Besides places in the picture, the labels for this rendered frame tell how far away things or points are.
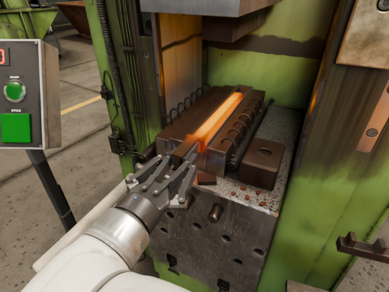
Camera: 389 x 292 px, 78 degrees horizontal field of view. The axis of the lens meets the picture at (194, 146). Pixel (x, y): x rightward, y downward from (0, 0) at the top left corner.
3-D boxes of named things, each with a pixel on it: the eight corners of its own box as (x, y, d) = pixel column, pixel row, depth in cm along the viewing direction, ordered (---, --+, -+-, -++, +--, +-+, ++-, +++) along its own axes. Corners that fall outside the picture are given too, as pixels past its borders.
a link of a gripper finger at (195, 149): (182, 158, 50) (185, 159, 50) (197, 140, 55) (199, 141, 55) (183, 168, 52) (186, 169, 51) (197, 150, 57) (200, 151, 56)
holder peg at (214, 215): (217, 226, 55) (217, 218, 53) (206, 221, 56) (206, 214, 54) (223, 213, 58) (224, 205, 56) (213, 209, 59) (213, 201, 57)
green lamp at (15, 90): (18, 102, 60) (10, 86, 58) (7, 99, 62) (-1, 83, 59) (29, 98, 62) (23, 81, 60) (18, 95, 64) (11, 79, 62)
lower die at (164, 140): (223, 177, 60) (226, 149, 55) (156, 156, 67) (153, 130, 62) (261, 110, 91) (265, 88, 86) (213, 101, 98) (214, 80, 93)
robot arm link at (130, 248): (135, 281, 36) (157, 248, 41) (123, 250, 31) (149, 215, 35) (91, 256, 40) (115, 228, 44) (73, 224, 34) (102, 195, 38)
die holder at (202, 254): (250, 307, 76) (278, 215, 50) (150, 257, 89) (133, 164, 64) (281, 192, 117) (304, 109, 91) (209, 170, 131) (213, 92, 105)
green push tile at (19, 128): (29, 143, 61) (28, 113, 60) (1, 142, 61) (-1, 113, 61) (34, 142, 63) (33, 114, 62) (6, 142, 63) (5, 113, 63)
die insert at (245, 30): (232, 42, 52) (235, 11, 48) (201, 39, 54) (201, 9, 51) (263, 24, 74) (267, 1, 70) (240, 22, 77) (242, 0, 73)
